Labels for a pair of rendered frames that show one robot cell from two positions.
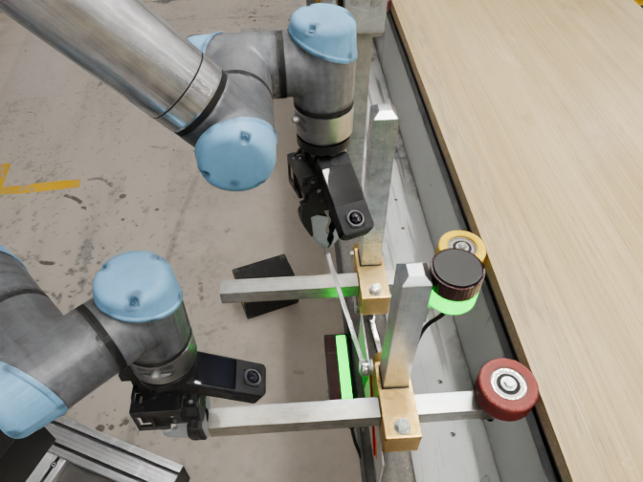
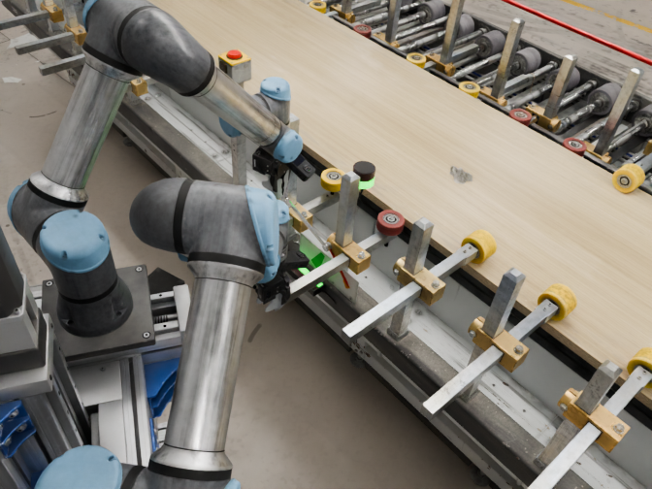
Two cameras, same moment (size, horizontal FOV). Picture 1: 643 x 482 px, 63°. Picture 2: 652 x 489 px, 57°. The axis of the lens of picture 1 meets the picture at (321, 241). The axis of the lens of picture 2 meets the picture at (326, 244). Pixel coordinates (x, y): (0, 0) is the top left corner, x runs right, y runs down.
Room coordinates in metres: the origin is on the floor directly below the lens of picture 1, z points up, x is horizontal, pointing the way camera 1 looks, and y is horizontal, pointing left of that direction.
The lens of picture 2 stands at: (-0.54, 0.75, 2.07)
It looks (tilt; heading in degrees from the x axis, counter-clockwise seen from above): 44 degrees down; 319
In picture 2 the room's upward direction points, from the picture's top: 5 degrees clockwise
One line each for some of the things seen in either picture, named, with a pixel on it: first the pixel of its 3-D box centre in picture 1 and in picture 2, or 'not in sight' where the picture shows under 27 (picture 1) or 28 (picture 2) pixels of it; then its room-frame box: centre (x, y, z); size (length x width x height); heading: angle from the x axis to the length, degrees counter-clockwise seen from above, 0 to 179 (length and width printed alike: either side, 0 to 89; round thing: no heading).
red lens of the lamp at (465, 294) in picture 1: (455, 273); (364, 171); (0.37, -0.15, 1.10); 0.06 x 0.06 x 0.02
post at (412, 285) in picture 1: (393, 375); (343, 241); (0.37, -0.10, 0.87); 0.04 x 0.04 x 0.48; 4
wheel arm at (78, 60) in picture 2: not in sight; (93, 56); (1.82, 0.05, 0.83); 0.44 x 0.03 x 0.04; 94
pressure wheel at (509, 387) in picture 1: (498, 401); (388, 231); (0.34, -0.25, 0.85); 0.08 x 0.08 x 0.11
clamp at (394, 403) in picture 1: (395, 398); (348, 251); (0.35, -0.11, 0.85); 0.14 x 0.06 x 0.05; 4
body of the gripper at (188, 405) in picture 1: (168, 383); (269, 274); (0.31, 0.19, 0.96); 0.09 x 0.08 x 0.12; 94
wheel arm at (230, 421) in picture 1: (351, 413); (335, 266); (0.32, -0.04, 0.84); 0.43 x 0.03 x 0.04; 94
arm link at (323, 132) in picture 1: (321, 119); not in sight; (0.57, 0.00, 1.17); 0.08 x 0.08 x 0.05
